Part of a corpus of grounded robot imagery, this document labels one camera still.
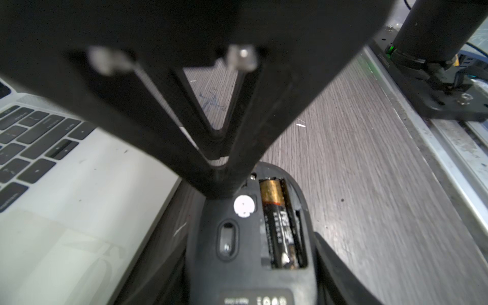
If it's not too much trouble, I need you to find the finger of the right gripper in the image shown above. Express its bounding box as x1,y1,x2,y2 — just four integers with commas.
1,1,236,191
182,0,397,199

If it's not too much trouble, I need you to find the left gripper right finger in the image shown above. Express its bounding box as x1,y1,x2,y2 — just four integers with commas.
315,232,381,305

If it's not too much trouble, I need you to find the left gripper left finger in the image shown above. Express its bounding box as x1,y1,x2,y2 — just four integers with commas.
114,190,205,304

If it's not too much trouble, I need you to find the black wireless mouse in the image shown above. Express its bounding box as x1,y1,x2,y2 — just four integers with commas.
186,162,318,304

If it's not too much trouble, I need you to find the silver laptop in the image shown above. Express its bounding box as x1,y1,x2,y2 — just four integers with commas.
1,82,180,304

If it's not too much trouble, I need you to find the AA battery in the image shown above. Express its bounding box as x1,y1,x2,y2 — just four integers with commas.
259,179,300,269

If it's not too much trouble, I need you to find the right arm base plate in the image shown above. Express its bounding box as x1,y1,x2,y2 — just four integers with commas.
370,38,487,121

